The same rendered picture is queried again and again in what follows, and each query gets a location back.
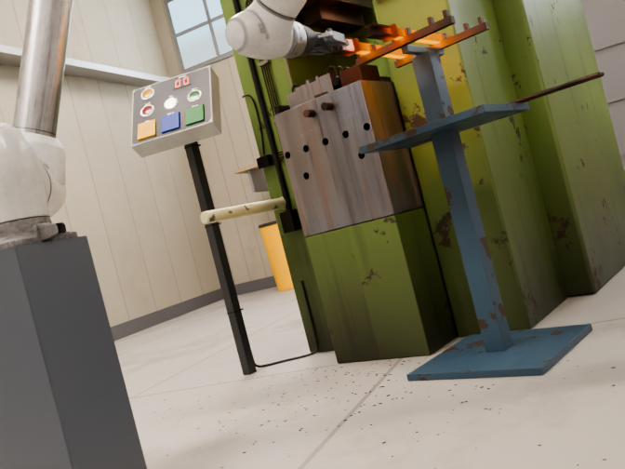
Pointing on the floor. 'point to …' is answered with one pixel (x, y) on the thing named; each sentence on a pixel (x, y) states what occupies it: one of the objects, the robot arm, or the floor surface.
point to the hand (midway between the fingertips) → (342, 46)
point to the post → (221, 262)
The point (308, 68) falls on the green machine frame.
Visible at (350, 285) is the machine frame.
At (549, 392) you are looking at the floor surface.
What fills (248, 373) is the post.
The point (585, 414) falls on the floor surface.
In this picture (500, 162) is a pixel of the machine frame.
